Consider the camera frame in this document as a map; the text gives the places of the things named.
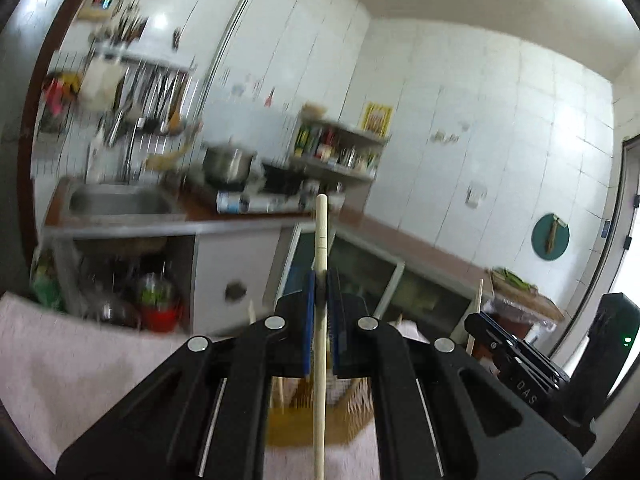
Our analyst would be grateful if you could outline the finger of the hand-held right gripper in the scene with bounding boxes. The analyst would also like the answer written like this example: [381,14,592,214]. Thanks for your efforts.
[464,312,569,391]
[492,354,557,414]

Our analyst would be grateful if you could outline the green vegetables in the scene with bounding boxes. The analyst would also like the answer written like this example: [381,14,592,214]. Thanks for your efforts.
[492,267,536,291]

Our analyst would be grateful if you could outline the grey wall pipe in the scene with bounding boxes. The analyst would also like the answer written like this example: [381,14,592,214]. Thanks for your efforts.
[200,0,276,126]

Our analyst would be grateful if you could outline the brown framed glass door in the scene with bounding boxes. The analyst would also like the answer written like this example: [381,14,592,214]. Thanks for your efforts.
[0,0,96,292]

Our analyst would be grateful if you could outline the steel pot with lid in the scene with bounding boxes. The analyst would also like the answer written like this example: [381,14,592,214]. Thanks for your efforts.
[202,143,256,186]

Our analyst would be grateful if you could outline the black wok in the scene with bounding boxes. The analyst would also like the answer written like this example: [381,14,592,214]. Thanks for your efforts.
[262,160,306,186]

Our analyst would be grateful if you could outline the row of hanging kitchen utensils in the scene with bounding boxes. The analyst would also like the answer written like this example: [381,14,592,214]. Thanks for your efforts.
[107,60,194,136]

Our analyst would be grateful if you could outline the yellow perforated utensil holder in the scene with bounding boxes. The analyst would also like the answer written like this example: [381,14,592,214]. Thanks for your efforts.
[265,375,378,447]

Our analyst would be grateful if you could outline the steel corner shelf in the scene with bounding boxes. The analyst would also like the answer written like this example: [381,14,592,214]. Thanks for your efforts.
[292,115,389,184]

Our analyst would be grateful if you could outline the yellow wall control box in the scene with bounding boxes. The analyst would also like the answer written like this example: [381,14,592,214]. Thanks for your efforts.
[80,0,124,21]

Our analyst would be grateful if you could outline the steel faucet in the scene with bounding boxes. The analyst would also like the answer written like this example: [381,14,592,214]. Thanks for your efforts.
[121,130,139,187]

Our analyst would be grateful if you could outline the row of condiment bottles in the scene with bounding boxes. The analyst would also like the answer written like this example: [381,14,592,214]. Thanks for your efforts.
[295,127,381,171]

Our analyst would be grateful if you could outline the floral tablecloth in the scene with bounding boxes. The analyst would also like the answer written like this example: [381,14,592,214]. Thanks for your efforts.
[0,292,431,480]

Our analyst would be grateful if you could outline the long wooden chopstick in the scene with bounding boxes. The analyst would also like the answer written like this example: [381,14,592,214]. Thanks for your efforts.
[313,194,331,480]
[465,280,485,356]

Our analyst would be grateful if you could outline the kitchen counter with cabinets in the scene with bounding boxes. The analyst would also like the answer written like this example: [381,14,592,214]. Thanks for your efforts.
[42,209,494,342]

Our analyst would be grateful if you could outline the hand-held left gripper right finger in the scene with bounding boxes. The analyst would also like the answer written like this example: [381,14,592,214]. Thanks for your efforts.
[326,267,587,480]

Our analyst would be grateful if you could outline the green bottle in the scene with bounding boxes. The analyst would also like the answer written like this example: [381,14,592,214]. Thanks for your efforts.
[32,255,66,311]

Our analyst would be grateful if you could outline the steel kitchen sink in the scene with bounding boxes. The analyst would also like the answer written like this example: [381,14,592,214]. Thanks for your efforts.
[67,182,189,221]

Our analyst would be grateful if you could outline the group of wooden chopsticks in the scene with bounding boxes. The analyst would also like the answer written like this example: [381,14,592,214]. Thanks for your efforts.
[246,301,405,407]

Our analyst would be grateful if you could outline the red plastic basin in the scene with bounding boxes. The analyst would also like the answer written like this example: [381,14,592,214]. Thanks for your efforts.
[137,305,181,334]

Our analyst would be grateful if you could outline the steel wall rack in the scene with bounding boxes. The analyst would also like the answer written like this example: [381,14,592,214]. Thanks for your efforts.
[92,42,199,74]

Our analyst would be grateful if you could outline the yellow wall poster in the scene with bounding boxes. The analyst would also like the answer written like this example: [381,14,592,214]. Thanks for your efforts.
[360,102,394,139]

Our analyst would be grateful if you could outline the teal round board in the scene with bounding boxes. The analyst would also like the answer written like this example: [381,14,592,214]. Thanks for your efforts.
[531,212,571,261]

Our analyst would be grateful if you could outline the red cabinet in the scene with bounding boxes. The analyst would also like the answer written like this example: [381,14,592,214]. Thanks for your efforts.
[486,310,540,347]

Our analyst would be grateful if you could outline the white plastic bottle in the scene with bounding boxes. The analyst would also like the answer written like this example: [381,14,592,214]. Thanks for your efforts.
[87,132,106,181]

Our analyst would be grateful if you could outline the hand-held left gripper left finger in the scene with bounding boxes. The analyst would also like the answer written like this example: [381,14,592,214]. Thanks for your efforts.
[55,271,318,480]

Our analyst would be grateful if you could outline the red and yellow gloves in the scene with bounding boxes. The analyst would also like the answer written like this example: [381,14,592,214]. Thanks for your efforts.
[42,72,81,116]

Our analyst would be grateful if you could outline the wooden cutting board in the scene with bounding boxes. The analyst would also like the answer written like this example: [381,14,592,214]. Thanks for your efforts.
[490,272,566,322]

